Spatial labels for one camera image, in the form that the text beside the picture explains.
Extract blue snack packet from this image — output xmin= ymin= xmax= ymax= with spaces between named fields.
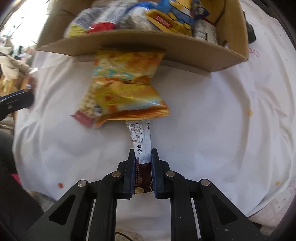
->
xmin=145 ymin=0 xmax=210 ymax=36

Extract white brown snack bar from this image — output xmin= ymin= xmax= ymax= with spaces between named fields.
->
xmin=126 ymin=120 xmax=152 ymax=194

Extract blue white snack bag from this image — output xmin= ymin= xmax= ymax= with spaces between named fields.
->
xmin=63 ymin=7 xmax=107 ymax=38

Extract yellow chips bag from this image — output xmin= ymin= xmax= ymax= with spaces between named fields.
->
xmin=92 ymin=49 xmax=170 ymax=128

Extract white bed sheet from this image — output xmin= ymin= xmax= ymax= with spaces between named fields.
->
xmin=13 ymin=1 xmax=295 ymax=232

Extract grey cloth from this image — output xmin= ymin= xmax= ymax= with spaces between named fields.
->
xmin=245 ymin=21 xmax=256 ymax=44

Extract brown sugar snack packet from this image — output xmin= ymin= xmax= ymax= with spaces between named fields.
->
xmin=72 ymin=82 xmax=102 ymax=128

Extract white snack bag dark contents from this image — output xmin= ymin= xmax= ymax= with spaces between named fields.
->
xmin=117 ymin=6 xmax=158 ymax=31

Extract brown cardboard box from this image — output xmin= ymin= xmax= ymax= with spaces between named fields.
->
xmin=37 ymin=1 xmax=249 ymax=72

